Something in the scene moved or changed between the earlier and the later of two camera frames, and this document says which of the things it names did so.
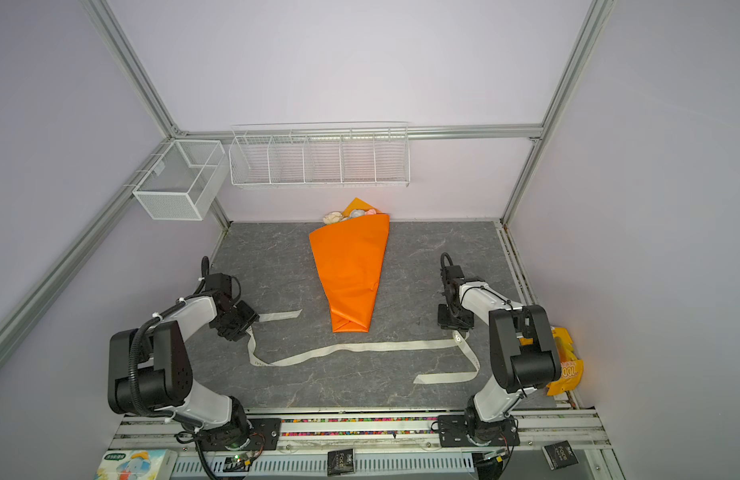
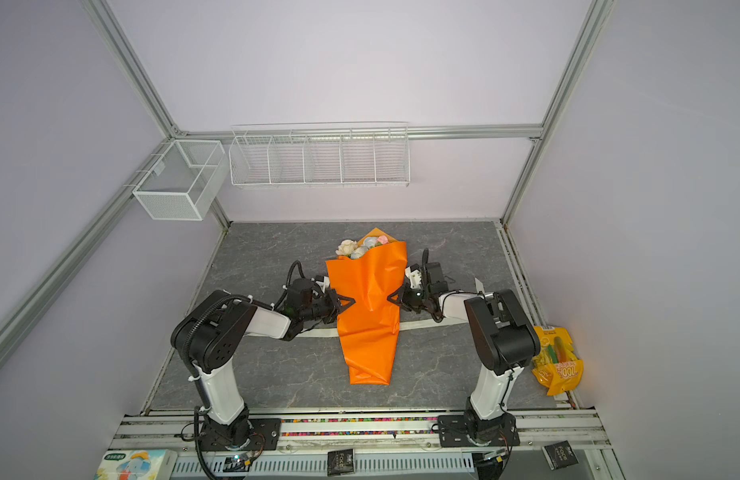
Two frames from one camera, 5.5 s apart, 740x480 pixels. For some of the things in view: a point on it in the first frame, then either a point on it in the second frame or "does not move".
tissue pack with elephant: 155,464 does not move
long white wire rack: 364,154 does not move
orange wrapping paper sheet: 350,256 to 369,327
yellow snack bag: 571,366 does not move
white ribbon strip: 459,340 to 480,286
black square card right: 560,455 does not move
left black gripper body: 237,322 to 325,309
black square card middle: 340,462 does not move
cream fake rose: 332,217 to 346,247
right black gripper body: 451,318 to 415,299
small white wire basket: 183,181 does not move
